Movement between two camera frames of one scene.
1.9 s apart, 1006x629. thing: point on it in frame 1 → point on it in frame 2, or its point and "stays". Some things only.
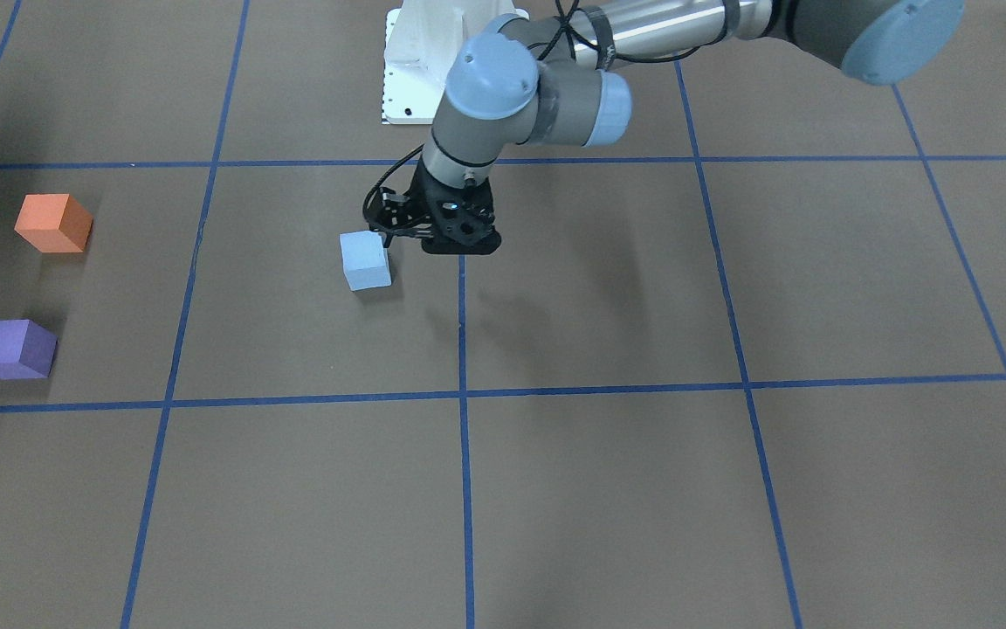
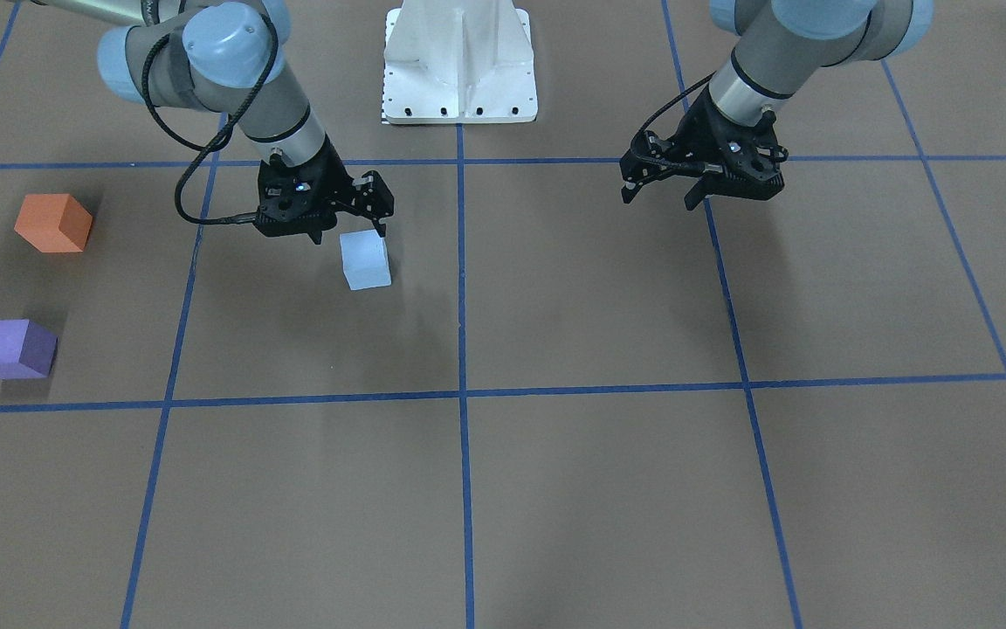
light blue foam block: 365,259 stays
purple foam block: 14,349 stays
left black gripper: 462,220 → 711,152
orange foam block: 54,223 stays
